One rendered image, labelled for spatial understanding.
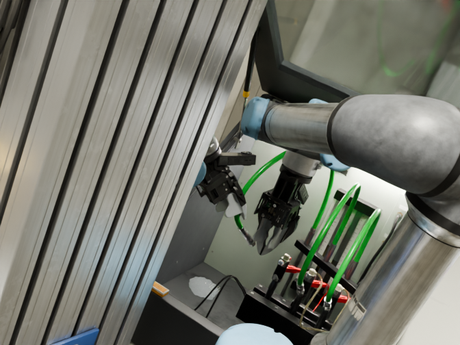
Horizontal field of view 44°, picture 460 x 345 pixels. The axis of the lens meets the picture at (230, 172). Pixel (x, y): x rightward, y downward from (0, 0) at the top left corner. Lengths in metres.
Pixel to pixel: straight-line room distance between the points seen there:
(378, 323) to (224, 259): 1.22
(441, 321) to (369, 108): 0.94
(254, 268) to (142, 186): 1.35
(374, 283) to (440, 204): 0.15
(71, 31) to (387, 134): 0.37
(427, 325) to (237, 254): 0.70
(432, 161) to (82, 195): 0.38
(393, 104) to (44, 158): 0.40
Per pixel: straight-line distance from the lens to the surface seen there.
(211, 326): 1.47
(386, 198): 1.79
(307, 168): 1.18
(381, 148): 0.68
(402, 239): 0.79
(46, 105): 0.52
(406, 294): 0.80
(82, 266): 0.64
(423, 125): 0.68
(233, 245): 1.97
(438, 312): 1.57
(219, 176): 1.38
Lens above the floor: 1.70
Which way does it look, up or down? 16 degrees down
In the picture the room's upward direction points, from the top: 23 degrees clockwise
